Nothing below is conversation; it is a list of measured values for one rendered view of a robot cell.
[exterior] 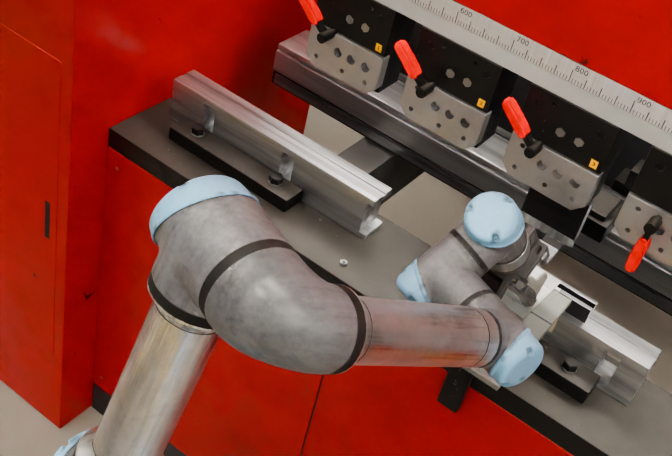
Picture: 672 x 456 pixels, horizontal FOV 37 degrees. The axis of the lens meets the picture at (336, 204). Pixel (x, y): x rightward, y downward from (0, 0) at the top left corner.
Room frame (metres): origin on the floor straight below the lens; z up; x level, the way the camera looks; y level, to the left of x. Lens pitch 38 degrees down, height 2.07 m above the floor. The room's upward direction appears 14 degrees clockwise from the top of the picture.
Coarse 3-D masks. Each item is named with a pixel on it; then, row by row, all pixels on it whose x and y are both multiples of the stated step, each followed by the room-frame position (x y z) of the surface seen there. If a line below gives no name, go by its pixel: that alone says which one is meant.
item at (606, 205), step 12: (600, 192) 1.55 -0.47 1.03; (600, 204) 1.51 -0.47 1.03; (612, 204) 1.52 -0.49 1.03; (588, 216) 1.48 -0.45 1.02; (600, 216) 1.48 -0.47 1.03; (612, 216) 1.50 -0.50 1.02; (588, 228) 1.47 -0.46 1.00; (600, 228) 1.46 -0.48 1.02; (612, 228) 1.51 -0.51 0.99; (552, 240) 1.40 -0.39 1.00; (600, 240) 1.46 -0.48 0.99; (552, 252) 1.37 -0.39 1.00
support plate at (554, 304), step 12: (552, 300) 1.25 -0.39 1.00; (564, 300) 1.26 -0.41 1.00; (540, 312) 1.22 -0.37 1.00; (552, 312) 1.22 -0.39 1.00; (528, 324) 1.18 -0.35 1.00; (540, 324) 1.19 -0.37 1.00; (552, 324) 1.20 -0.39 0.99; (540, 336) 1.16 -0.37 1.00; (480, 372) 1.05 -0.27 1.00; (492, 384) 1.04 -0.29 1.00
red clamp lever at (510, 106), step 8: (504, 104) 1.30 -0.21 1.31; (512, 104) 1.30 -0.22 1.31; (512, 112) 1.29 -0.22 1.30; (520, 112) 1.30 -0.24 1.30; (512, 120) 1.29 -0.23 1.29; (520, 120) 1.29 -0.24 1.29; (520, 128) 1.29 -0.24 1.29; (528, 128) 1.29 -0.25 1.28; (520, 136) 1.28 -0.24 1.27; (528, 136) 1.29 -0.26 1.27; (528, 144) 1.28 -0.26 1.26; (536, 144) 1.29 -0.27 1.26; (528, 152) 1.27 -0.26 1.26; (536, 152) 1.27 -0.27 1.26
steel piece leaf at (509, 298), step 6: (546, 288) 1.28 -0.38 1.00; (504, 294) 1.21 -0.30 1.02; (510, 294) 1.24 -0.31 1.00; (540, 294) 1.26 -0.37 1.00; (546, 294) 1.26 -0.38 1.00; (504, 300) 1.21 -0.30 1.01; (510, 300) 1.21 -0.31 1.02; (516, 300) 1.23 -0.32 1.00; (540, 300) 1.24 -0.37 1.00; (510, 306) 1.20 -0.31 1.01; (516, 306) 1.20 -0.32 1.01; (522, 306) 1.20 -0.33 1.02; (534, 306) 1.22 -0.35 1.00; (516, 312) 1.20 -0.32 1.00; (522, 312) 1.19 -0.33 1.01; (528, 312) 1.21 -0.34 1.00
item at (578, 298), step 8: (560, 280) 1.31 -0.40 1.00; (560, 288) 1.30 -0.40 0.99; (568, 288) 1.29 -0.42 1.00; (568, 296) 1.27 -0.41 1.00; (576, 296) 1.29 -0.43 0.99; (584, 296) 1.28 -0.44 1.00; (576, 304) 1.26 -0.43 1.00; (584, 304) 1.26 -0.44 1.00; (592, 304) 1.27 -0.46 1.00; (568, 312) 1.26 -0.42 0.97; (576, 312) 1.26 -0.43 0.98; (584, 312) 1.25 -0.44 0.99; (592, 312) 1.28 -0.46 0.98; (584, 320) 1.25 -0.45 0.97
